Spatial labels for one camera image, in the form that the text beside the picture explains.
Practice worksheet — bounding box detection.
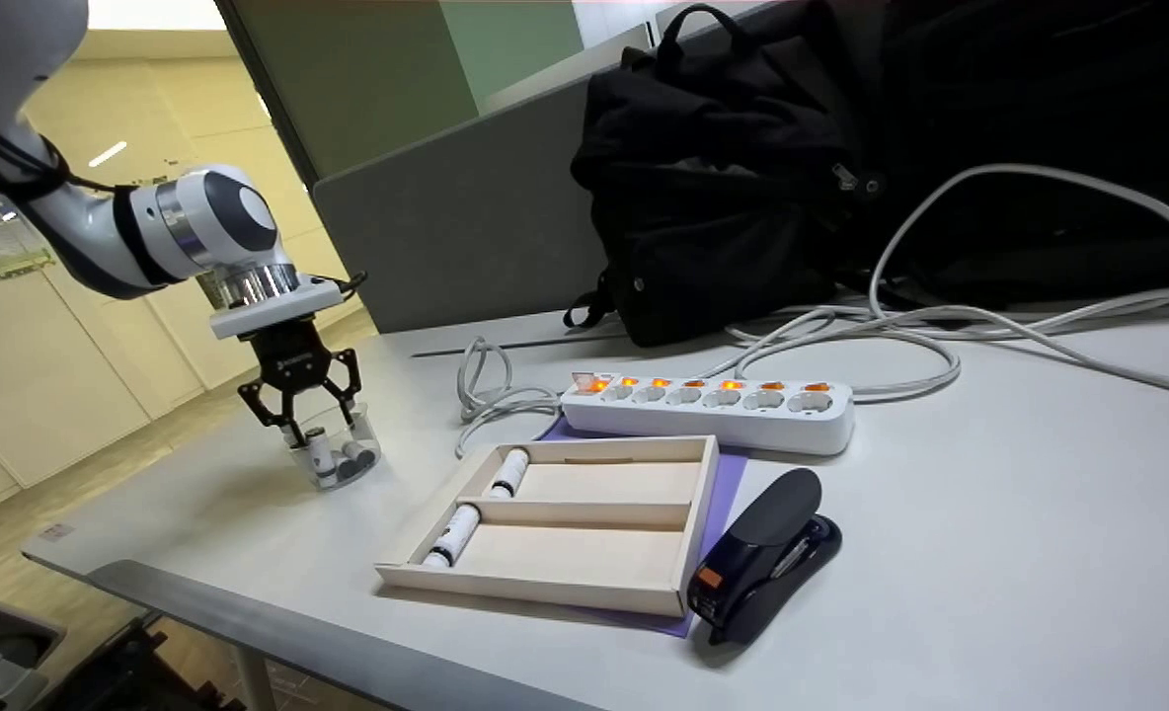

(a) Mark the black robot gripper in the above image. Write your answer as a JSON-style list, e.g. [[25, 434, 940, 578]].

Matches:
[[239, 316, 365, 449]]

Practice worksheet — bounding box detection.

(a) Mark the small white bottle black cap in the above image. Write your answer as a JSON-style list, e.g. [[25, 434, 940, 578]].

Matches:
[[308, 430, 339, 478]]

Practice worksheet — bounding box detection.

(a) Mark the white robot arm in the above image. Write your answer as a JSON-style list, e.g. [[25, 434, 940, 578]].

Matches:
[[0, 0, 374, 465]]

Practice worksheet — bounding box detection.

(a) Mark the small bottle in bowl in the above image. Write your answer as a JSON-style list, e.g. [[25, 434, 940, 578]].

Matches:
[[339, 449, 379, 478]]

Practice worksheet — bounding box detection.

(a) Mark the white bottle bottom compartment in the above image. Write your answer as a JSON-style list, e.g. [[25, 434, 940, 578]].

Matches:
[[422, 507, 483, 570]]

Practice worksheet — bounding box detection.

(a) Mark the white bottle compartment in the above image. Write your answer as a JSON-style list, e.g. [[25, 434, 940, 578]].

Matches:
[[422, 507, 483, 570], [485, 449, 530, 499]]

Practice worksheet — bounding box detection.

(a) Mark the white bottle top compartment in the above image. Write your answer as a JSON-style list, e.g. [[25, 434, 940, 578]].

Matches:
[[485, 449, 530, 499]]

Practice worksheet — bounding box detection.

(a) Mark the wooden compartment box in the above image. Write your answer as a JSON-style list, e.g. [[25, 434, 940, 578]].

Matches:
[[374, 434, 720, 616]]

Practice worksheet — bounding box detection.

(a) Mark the purple paper sheet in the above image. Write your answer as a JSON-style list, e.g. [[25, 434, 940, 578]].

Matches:
[[539, 417, 745, 638]]

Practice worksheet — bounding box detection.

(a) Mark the white power strip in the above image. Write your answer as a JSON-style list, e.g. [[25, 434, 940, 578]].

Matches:
[[560, 371, 852, 457]]

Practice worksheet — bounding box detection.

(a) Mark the black backpack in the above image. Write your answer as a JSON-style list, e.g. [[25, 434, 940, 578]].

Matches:
[[565, 0, 869, 346]]

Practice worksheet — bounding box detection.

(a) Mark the black stapler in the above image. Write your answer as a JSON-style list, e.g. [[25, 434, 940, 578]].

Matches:
[[687, 471, 840, 645]]

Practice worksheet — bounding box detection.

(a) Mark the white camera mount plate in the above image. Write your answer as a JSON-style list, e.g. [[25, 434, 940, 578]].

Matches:
[[211, 275, 343, 338]]

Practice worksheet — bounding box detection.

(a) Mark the white power cable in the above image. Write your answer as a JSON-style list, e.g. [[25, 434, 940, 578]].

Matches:
[[412, 163, 1169, 457]]

